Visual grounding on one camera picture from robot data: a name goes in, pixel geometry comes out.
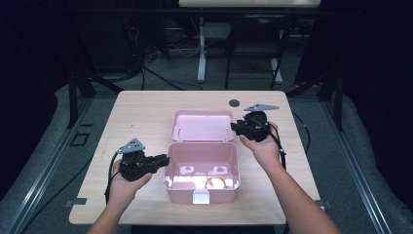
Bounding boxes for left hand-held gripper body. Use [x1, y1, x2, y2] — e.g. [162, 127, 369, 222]
[116, 137, 156, 182]

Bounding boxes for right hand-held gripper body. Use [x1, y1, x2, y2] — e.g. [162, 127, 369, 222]
[242, 103, 281, 142]

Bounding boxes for pink plastic box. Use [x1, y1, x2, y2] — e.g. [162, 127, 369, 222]
[163, 109, 242, 205]

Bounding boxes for orange bracelet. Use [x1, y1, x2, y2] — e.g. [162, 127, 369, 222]
[205, 175, 228, 190]

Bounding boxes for person's right hand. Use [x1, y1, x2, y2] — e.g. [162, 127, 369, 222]
[239, 121, 283, 171]

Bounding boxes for person's left hand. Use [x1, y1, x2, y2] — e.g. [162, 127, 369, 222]
[106, 159, 153, 209]

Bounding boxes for black metal stand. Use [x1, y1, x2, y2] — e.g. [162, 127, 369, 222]
[66, 69, 125, 130]
[286, 69, 345, 133]

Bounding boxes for black chair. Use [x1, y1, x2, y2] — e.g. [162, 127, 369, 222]
[225, 14, 290, 91]

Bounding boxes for white standing desk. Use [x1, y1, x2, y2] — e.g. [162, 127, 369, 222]
[178, 0, 320, 85]

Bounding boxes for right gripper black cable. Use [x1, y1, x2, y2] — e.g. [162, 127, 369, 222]
[256, 116, 288, 171]

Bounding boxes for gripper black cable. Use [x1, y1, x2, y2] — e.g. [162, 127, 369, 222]
[104, 150, 123, 205]
[256, 116, 288, 171]

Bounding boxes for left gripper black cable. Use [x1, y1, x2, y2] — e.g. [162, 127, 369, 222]
[104, 150, 123, 205]

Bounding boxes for black cable beside table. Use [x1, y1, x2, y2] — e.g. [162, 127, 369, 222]
[292, 112, 312, 154]

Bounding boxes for long black floor cable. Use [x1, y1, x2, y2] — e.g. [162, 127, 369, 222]
[30, 155, 94, 225]

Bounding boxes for aluminium floor rail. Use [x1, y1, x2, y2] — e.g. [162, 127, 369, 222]
[322, 98, 393, 234]
[6, 97, 94, 234]

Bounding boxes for tangle of black cables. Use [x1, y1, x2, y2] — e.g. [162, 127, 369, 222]
[123, 13, 169, 62]

